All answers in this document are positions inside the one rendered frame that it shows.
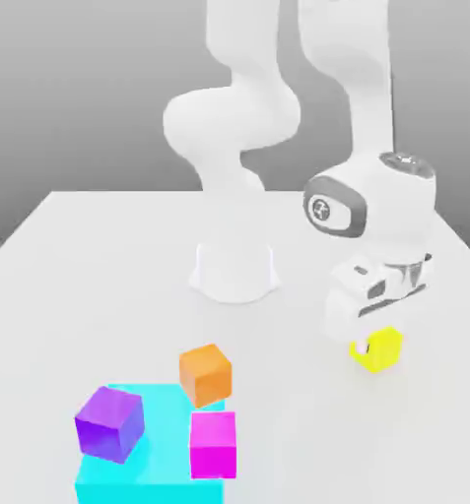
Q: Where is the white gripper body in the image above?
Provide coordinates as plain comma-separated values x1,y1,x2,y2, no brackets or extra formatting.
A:
323,283,428,343

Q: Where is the small orange cube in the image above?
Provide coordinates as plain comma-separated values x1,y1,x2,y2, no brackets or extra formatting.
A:
178,343,234,410

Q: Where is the small yellow cube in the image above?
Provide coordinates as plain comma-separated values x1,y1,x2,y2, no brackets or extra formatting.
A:
348,325,404,374

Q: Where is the large cyan box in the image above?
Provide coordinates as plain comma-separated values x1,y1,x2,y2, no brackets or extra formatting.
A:
74,383,227,504

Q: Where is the small purple cube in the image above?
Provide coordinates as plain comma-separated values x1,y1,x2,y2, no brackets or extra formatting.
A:
74,385,146,466

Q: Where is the small magenta cube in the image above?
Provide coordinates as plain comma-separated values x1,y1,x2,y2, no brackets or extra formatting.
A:
189,410,237,480

